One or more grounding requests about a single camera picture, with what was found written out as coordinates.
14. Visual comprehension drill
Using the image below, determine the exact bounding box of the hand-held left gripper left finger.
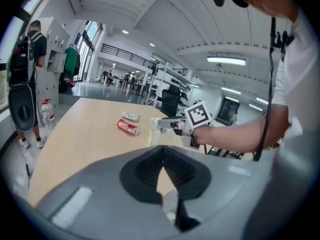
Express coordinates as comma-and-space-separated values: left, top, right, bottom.
119, 145, 165, 205

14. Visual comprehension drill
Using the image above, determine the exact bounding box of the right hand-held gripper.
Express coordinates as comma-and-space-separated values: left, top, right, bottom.
157, 100, 214, 150

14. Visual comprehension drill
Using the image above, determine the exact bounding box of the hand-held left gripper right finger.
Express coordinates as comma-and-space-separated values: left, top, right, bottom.
161, 145, 213, 233

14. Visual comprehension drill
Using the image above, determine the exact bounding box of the clear plastic bottle trash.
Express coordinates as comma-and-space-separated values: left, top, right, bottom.
150, 117, 175, 136

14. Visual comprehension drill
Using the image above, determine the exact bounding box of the crushed silver blue can trash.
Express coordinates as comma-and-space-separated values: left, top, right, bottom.
121, 111, 140, 123

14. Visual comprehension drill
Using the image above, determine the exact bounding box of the crushed red can trash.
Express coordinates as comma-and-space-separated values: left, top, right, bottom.
116, 118, 140, 136

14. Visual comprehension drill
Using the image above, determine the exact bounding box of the person's right forearm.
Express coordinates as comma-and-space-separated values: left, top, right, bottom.
193, 116, 292, 158

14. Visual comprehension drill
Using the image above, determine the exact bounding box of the black office chair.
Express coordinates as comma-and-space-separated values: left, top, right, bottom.
159, 84, 182, 118

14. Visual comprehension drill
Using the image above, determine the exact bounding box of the metal shelving rack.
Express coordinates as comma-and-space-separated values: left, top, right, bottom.
145, 62, 199, 110

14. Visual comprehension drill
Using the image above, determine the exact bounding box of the black monitor screen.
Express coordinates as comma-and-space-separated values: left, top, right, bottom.
216, 97, 241, 124

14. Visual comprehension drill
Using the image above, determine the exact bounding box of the black mezzanine railing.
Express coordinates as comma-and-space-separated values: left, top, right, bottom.
100, 43, 159, 68

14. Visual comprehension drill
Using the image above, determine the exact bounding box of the long ceiling light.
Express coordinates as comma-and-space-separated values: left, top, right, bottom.
206, 56, 247, 67

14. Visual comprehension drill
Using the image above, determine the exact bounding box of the clothes rack with green clothes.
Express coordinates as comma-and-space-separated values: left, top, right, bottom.
63, 44, 81, 77

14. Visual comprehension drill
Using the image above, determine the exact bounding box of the white locker cabinet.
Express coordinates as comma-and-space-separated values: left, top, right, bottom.
34, 16, 71, 108

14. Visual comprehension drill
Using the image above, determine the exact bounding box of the person's white t-shirt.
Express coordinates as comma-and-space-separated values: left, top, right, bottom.
243, 7, 320, 240

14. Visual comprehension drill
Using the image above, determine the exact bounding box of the grey black backpack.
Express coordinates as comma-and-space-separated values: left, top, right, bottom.
7, 32, 45, 132

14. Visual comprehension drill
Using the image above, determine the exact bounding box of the black hanging cable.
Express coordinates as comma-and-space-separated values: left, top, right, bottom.
252, 16, 277, 162

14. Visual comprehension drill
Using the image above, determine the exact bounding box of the thin floor cable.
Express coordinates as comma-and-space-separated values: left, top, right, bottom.
18, 138, 32, 190

